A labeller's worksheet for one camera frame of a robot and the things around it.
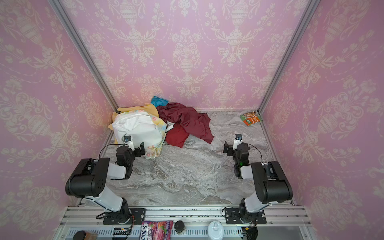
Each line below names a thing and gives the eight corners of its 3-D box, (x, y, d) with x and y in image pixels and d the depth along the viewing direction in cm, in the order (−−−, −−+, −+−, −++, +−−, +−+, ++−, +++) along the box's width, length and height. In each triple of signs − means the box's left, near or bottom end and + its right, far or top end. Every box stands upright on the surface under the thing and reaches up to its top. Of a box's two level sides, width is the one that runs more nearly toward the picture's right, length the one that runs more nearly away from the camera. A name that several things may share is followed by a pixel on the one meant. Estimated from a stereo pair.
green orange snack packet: (246, 126, 114) (247, 123, 112) (239, 116, 121) (240, 113, 119) (261, 121, 117) (263, 119, 115) (253, 111, 124) (254, 109, 122)
